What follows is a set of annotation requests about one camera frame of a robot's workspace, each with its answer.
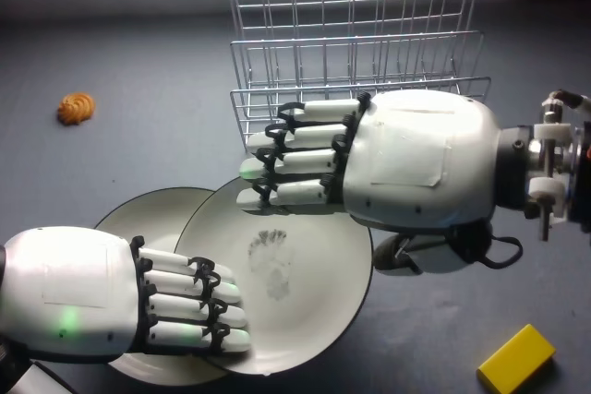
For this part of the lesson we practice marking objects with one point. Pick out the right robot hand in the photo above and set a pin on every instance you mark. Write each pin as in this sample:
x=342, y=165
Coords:
x=415, y=158

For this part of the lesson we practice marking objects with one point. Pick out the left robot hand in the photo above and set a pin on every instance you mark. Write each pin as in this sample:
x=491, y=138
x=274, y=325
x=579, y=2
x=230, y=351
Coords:
x=69, y=292

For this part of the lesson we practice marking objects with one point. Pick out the white plate with black rim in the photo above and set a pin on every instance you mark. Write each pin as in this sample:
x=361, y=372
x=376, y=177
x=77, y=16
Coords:
x=152, y=214

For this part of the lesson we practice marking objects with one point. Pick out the white plate with dark print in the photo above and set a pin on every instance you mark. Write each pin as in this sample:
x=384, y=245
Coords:
x=300, y=297

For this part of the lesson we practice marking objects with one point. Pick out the orange swirl cookie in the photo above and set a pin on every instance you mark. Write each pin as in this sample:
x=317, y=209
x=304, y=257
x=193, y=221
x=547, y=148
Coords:
x=76, y=109

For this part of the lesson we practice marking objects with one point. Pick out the yellow rectangular block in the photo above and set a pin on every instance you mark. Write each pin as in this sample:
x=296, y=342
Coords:
x=517, y=357

